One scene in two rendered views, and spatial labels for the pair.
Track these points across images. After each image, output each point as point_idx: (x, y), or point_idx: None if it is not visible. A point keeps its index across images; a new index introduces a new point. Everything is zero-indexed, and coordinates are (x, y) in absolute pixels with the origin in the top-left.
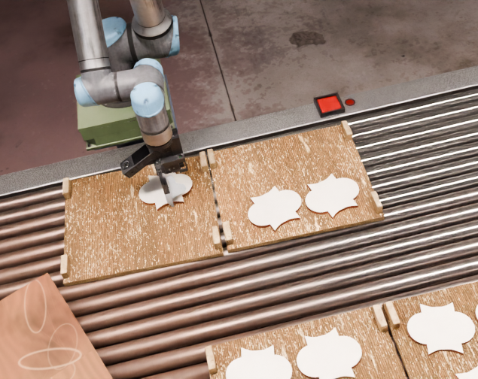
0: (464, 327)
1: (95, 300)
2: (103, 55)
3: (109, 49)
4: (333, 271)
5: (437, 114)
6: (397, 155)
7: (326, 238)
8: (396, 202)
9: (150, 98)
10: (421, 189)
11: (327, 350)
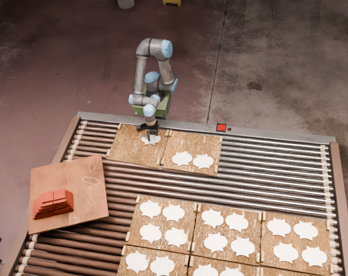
0: (220, 220)
1: (113, 167)
2: (141, 90)
3: (150, 83)
4: (191, 187)
5: (257, 145)
6: (234, 155)
7: (194, 174)
8: (224, 172)
9: (148, 110)
10: (235, 171)
11: (174, 211)
